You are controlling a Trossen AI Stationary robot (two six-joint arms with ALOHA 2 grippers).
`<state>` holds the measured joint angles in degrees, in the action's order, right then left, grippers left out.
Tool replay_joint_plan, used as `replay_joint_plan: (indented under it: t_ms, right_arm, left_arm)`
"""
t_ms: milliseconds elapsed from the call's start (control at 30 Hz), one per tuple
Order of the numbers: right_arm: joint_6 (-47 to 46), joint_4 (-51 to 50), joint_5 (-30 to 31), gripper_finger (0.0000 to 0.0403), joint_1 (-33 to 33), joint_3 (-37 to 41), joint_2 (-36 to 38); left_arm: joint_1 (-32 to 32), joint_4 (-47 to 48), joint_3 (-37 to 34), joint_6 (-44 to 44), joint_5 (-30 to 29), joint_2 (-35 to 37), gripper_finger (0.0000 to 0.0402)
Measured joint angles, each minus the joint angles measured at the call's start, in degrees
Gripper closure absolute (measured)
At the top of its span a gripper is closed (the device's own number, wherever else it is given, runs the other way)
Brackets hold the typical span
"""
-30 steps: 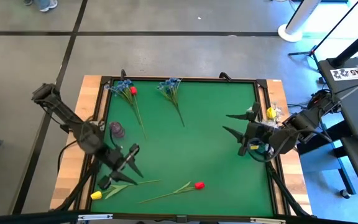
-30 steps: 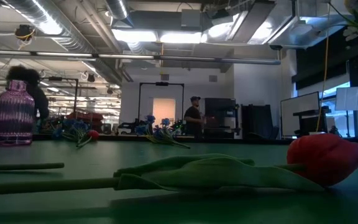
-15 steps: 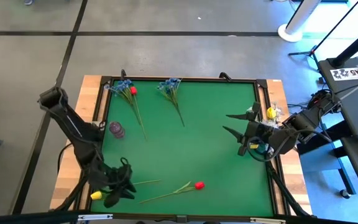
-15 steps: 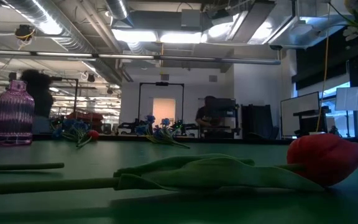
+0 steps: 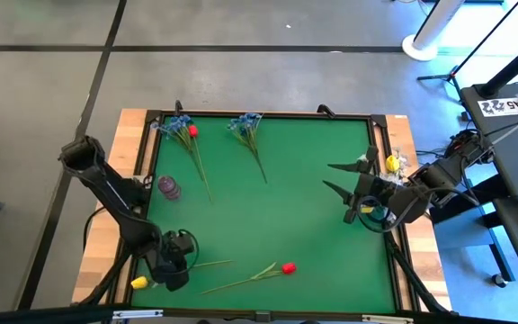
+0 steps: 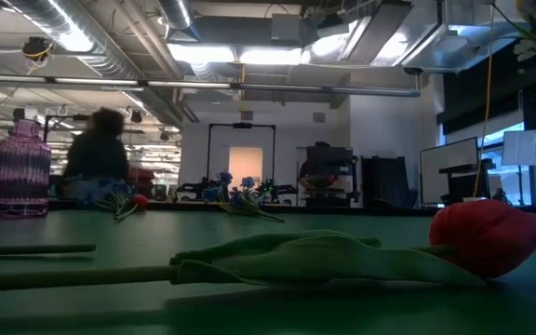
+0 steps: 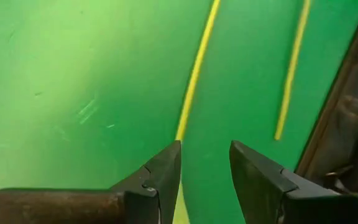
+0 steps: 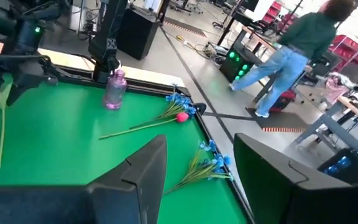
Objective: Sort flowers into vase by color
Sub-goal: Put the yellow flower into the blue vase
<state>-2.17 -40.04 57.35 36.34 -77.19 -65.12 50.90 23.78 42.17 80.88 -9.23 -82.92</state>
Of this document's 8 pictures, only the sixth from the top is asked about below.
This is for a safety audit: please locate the long ceiling pipe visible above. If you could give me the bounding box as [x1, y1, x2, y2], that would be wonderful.
[0, 73, 422, 99]

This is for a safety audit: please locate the purple ribbed glass vase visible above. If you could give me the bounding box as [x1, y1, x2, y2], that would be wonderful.
[0, 118, 53, 219]

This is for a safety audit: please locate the person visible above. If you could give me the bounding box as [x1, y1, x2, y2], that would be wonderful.
[60, 106, 130, 199]
[297, 141, 343, 192]

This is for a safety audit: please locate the silver spiral ceiling duct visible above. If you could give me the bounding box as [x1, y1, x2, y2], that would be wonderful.
[0, 0, 190, 127]

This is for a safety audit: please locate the white ventilation unit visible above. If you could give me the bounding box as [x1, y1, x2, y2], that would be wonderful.
[400, 0, 529, 75]

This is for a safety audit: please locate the white sign panel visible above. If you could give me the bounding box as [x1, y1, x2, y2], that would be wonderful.
[502, 127, 536, 168]

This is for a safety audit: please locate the black ceiling cable reel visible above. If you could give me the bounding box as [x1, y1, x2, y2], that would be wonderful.
[20, 35, 51, 64]

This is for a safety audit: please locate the bright ceiling light panel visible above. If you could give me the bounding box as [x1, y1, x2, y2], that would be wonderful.
[167, 43, 304, 67]

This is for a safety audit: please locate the red artificial tulip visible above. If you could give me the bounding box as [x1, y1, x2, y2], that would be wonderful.
[113, 193, 151, 223]
[0, 198, 536, 295]

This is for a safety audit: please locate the yellow artificial tulip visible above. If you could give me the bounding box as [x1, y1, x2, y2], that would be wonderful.
[0, 243, 98, 257]

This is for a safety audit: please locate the yellow hanging cable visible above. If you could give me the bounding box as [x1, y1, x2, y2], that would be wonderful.
[472, 0, 496, 199]

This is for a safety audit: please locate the whiteboard on stand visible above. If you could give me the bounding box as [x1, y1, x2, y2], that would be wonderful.
[419, 136, 480, 206]

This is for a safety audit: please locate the blue artificial flower bunch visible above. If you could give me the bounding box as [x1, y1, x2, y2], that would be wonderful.
[77, 178, 135, 218]
[201, 170, 287, 224]

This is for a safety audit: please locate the grey ceiling box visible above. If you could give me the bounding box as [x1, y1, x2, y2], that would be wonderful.
[270, 12, 303, 47]

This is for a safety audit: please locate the green table mat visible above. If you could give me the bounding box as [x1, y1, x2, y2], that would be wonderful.
[0, 208, 536, 335]

